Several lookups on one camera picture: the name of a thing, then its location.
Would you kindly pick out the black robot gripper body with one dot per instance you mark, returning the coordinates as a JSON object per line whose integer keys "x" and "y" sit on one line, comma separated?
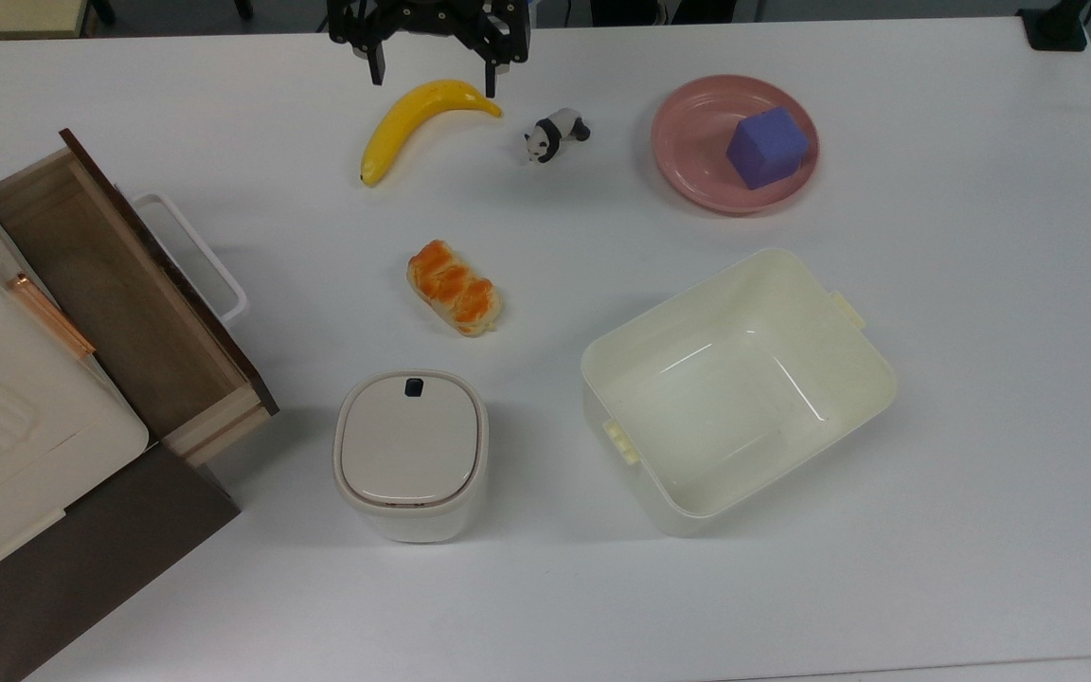
{"x": 432, "y": 14}

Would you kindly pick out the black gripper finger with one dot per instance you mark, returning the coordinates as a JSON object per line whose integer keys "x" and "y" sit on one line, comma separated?
{"x": 491, "y": 78}
{"x": 377, "y": 64}

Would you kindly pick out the black and white panda toy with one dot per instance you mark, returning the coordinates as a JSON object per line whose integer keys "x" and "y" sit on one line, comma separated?
{"x": 553, "y": 133}

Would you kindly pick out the yellow toy banana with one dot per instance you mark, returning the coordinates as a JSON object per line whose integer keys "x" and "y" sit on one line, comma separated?
{"x": 413, "y": 118}

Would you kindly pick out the orange glazed toy bread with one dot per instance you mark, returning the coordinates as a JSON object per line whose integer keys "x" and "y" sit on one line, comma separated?
{"x": 456, "y": 289}

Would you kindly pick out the brown wooden drawer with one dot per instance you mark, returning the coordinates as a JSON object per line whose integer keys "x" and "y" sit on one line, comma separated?
{"x": 110, "y": 294}

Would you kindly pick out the dark brown drawer cabinet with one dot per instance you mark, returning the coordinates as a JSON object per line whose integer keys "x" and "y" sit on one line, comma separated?
{"x": 81, "y": 568}

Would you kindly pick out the pink round plate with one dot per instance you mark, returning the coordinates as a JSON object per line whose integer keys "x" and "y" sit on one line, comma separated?
{"x": 688, "y": 142}

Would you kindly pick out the purple foam cube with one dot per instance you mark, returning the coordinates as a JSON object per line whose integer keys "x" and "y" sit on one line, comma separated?
{"x": 768, "y": 147}

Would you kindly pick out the light wooden side table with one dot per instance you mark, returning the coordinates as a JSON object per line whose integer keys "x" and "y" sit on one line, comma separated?
{"x": 6, "y": 17}

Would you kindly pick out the small beige lidded trash can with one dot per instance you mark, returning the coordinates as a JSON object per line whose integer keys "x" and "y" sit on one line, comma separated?
{"x": 411, "y": 445}

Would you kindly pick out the cream plastic bin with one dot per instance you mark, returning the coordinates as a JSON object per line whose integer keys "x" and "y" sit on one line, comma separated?
{"x": 744, "y": 398}

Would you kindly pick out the cream plastic cabinet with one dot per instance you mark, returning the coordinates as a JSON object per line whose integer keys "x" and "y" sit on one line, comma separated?
{"x": 15, "y": 426}

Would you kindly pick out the black clamp stand base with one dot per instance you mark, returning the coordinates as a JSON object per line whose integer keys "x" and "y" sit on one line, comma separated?
{"x": 1055, "y": 26}

